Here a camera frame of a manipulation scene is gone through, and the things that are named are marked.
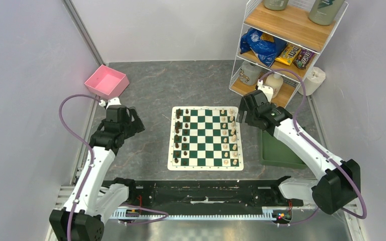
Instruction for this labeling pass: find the grey jar with lettering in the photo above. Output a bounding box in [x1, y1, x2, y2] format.
[239, 61, 262, 86]

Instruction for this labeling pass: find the cream soap bottle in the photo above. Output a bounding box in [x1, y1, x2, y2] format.
[264, 73, 283, 98]

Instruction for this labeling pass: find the blue snack bag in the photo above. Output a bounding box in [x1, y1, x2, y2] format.
[239, 28, 287, 67]

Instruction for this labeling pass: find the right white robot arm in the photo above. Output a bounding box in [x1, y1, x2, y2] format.
[237, 90, 367, 218]

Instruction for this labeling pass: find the green bottle top right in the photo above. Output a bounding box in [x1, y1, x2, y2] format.
[309, 0, 345, 26]

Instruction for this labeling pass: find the white paper towel roll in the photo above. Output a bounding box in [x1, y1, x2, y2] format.
[298, 67, 326, 96]

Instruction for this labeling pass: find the yellow candy bag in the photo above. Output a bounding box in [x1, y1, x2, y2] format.
[275, 43, 302, 66]

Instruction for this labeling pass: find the purple cable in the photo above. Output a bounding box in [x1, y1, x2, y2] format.
[58, 94, 169, 241]
[259, 69, 368, 227]

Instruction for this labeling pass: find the pink plastic bin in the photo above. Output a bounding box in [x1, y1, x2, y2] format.
[84, 65, 130, 100]

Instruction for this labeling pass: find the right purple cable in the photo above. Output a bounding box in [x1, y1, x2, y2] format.
[259, 69, 368, 227]

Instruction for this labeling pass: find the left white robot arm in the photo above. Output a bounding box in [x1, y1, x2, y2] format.
[49, 104, 145, 240]

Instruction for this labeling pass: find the green white chess mat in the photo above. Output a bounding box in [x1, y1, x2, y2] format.
[167, 106, 244, 171]

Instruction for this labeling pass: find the brown candy bag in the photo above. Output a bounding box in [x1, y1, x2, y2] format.
[294, 49, 316, 69]

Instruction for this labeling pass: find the white wire wooden shelf rack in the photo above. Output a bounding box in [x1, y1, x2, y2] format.
[229, 1, 348, 107]

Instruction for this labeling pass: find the green bottle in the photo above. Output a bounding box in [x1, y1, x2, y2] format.
[309, 0, 345, 26]
[263, 0, 289, 11]

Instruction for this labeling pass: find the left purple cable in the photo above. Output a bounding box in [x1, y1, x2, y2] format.
[58, 94, 169, 241]

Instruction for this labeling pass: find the green plastic tray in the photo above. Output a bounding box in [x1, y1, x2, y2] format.
[259, 131, 307, 169]

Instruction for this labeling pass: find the green bottle top left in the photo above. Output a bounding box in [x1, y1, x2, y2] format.
[263, 0, 289, 11]

